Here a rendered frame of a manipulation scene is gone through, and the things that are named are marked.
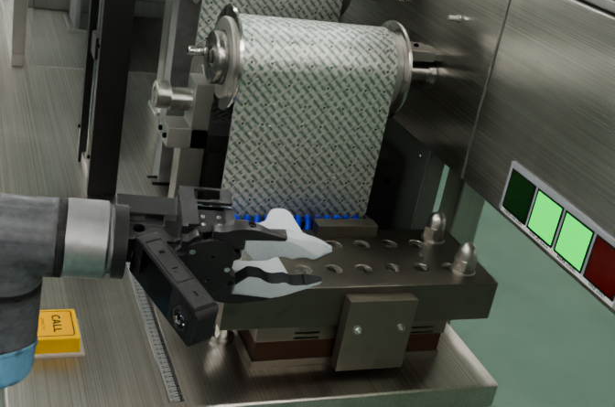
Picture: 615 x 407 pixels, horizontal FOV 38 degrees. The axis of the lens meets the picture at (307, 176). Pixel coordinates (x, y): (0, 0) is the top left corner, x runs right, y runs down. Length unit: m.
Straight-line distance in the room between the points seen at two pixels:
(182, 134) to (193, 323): 0.56
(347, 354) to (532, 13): 0.51
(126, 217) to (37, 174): 0.84
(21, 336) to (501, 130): 0.67
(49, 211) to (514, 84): 0.64
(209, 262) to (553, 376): 2.38
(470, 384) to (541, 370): 1.86
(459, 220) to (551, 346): 1.72
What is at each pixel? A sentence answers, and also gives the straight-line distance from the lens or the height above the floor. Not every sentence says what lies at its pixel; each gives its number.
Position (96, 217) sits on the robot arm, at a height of 1.22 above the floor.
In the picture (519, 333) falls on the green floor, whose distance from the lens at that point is 3.31.
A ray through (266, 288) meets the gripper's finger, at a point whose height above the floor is 1.15.
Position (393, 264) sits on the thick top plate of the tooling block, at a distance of 1.25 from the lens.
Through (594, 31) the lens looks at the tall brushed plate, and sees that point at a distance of 1.09.
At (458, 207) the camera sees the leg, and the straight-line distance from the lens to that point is 1.62.
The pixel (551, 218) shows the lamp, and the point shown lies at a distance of 1.12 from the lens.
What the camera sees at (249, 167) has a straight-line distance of 1.27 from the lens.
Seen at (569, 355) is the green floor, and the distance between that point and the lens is 3.29.
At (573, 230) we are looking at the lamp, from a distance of 1.09.
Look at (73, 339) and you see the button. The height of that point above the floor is 0.92.
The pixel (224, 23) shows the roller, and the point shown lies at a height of 1.30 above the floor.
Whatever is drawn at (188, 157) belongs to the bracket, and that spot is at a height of 1.09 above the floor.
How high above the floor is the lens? 1.60
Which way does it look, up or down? 23 degrees down
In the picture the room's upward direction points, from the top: 11 degrees clockwise
